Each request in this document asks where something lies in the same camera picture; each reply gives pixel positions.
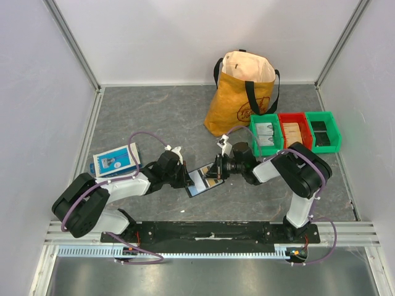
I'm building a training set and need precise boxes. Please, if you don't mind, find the silver cards stack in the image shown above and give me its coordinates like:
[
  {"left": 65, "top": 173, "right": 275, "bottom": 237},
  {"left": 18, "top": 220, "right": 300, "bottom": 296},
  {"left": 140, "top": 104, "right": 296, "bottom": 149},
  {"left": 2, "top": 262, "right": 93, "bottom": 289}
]
[{"left": 255, "top": 123, "right": 275, "bottom": 146}]

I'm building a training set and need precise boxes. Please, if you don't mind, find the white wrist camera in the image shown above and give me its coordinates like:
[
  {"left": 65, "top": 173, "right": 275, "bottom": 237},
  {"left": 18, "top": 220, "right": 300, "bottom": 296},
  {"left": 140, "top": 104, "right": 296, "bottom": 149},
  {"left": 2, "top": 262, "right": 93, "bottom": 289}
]
[
  {"left": 164, "top": 145, "right": 183, "bottom": 163},
  {"left": 217, "top": 134, "right": 232, "bottom": 157}
]

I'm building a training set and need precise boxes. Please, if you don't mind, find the slotted cable duct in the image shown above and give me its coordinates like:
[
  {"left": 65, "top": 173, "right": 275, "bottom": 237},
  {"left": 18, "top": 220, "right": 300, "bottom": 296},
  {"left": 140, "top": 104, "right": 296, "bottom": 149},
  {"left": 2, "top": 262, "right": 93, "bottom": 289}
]
[{"left": 57, "top": 245, "right": 309, "bottom": 258}]

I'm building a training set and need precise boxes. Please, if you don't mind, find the blue white card box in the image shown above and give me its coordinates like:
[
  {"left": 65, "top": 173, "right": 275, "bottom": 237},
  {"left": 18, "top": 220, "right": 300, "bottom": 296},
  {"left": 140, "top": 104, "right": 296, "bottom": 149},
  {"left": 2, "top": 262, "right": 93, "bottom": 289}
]
[{"left": 89, "top": 142, "right": 142, "bottom": 178}]

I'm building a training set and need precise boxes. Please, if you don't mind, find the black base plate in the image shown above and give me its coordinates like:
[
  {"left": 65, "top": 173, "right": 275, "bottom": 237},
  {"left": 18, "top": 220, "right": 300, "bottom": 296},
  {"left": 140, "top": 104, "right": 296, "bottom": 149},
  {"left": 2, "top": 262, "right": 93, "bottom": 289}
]
[{"left": 118, "top": 221, "right": 320, "bottom": 247}]

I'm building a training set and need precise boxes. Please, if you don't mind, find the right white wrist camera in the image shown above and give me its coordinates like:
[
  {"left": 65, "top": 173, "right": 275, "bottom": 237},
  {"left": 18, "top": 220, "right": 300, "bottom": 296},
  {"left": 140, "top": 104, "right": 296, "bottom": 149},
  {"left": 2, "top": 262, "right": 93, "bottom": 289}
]
[{"left": 217, "top": 134, "right": 232, "bottom": 157}]

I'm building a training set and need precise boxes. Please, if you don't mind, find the left green plastic bin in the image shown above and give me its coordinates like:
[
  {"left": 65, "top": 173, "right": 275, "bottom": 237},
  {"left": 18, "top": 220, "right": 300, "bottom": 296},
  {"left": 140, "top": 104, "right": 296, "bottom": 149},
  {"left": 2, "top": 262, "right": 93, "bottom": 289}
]
[{"left": 250, "top": 114, "right": 284, "bottom": 157}]

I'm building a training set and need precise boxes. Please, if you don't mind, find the yellow tote bag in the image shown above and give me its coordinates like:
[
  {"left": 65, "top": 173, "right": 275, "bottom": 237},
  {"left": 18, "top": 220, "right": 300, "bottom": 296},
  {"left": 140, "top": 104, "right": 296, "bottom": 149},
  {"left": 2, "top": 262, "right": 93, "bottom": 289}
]
[{"left": 204, "top": 49, "right": 280, "bottom": 136}]

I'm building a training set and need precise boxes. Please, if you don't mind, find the red plastic bin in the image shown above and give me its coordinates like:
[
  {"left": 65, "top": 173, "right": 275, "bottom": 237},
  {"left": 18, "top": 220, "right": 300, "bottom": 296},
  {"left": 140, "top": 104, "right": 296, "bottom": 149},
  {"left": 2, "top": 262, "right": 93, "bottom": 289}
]
[{"left": 278, "top": 112, "right": 313, "bottom": 150}]

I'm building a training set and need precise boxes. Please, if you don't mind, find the right green plastic bin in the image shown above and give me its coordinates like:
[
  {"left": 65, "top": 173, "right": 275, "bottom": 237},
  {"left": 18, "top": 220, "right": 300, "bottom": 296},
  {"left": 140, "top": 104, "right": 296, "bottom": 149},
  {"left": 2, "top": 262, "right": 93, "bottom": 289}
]
[{"left": 305, "top": 112, "right": 342, "bottom": 154}]

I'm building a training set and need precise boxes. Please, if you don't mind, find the green plastic bin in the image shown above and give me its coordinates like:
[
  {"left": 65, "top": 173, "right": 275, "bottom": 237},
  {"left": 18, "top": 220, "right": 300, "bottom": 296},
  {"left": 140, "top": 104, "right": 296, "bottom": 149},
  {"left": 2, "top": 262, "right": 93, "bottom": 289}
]
[
  {"left": 250, "top": 114, "right": 284, "bottom": 157},
  {"left": 305, "top": 112, "right": 342, "bottom": 154}
]

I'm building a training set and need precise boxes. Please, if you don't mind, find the gold cards stack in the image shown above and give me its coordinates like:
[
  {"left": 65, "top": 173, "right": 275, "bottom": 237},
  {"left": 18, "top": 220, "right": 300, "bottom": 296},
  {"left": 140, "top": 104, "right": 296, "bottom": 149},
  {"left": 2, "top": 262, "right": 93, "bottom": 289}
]
[{"left": 283, "top": 123, "right": 303, "bottom": 148}]

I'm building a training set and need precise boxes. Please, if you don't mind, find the black cards stack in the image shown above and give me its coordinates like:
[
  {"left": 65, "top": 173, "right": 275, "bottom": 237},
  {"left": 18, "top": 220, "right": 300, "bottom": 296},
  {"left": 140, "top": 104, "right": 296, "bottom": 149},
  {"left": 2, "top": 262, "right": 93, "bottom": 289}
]
[{"left": 310, "top": 121, "right": 331, "bottom": 147}]

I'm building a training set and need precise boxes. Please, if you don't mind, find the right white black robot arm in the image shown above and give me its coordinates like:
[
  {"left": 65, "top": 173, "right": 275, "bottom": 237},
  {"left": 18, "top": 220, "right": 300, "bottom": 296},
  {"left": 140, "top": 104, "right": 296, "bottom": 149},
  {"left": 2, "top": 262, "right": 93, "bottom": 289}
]
[{"left": 202, "top": 142, "right": 332, "bottom": 243}]

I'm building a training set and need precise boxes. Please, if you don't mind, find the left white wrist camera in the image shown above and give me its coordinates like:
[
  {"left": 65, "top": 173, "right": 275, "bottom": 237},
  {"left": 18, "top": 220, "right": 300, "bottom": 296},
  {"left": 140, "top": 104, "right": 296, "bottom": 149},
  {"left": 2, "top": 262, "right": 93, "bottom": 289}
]
[{"left": 164, "top": 145, "right": 183, "bottom": 163}]

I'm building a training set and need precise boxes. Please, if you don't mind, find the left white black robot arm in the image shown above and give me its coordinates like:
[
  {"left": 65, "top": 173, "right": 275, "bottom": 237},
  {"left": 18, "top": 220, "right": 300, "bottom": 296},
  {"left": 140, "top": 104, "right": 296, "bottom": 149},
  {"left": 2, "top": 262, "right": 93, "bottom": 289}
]
[{"left": 52, "top": 149, "right": 194, "bottom": 242}]

